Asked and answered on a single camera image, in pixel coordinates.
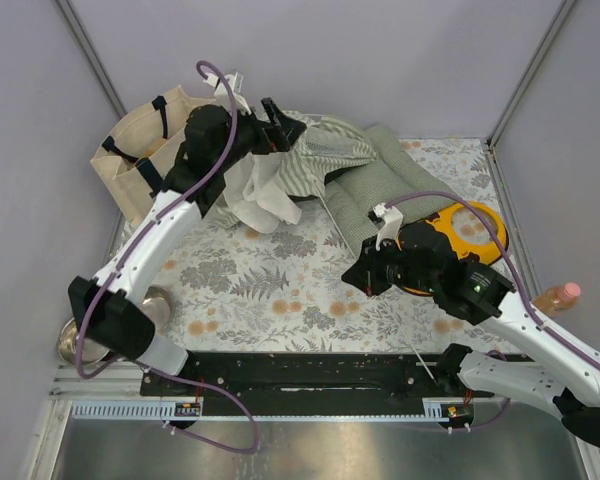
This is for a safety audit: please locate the steel pet bowl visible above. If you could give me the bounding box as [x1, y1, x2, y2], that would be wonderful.
[56, 318, 113, 367]
[141, 285, 174, 333]

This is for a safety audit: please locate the pink capped drink bottle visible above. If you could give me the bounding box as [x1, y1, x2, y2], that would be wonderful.
[532, 282, 581, 318]

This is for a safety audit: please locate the beige canvas tote bag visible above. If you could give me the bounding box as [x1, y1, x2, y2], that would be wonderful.
[91, 86, 213, 226]

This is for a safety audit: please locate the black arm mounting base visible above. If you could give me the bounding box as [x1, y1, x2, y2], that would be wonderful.
[140, 352, 467, 412]

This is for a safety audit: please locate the yellow double pet bowl holder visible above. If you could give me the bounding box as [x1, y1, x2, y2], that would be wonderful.
[396, 202, 509, 265]

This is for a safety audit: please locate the green checkered pet cushion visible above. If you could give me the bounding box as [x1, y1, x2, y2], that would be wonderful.
[322, 124, 453, 257]

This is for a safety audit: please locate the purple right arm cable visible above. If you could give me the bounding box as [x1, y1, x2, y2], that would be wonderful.
[382, 192, 600, 434]

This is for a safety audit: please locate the floral table mat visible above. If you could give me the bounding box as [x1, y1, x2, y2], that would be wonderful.
[102, 138, 536, 354]

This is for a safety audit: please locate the green striped pet tent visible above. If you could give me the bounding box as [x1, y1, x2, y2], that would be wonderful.
[208, 111, 378, 234]

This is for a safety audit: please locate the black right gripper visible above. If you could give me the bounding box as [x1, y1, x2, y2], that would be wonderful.
[341, 233, 438, 297]

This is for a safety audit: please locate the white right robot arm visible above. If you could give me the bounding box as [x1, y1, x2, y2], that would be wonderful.
[341, 223, 600, 448]

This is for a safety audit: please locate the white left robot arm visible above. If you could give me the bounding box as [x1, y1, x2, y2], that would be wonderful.
[68, 98, 307, 395]

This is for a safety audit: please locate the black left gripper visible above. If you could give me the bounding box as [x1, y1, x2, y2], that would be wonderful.
[214, 98, 305, 173]

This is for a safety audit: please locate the white slotted cable duct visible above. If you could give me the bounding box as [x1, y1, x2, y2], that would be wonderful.
[72, 396, 473, 422]

